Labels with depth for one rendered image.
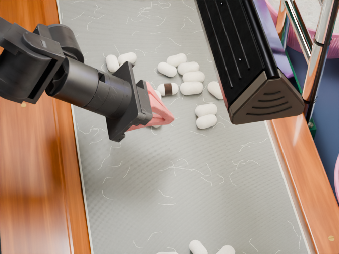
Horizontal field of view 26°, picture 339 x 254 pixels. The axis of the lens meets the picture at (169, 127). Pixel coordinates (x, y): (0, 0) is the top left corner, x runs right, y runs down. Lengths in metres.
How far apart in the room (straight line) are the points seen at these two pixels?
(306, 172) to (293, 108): 0.32
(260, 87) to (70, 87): 0.30
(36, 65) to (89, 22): 0.41
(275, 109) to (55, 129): 0.45
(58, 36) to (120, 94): 0.12
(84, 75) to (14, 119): 0.23
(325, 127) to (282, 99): 0.50
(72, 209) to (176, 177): 0.16
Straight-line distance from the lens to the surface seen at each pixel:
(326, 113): 1.28
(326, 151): 1.24
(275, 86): 0.75
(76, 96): 0.97
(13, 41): 0.92
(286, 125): 1.14
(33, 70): 0.93
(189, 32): 1.29
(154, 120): 1.07
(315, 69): 1.11
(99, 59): 1.25
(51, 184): 1.08
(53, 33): 1.03
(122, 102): 1.00
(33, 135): 1.13
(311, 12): 1.37
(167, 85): 1.18
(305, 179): 1.09
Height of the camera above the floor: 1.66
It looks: 53 degrees down
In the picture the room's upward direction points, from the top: straight up
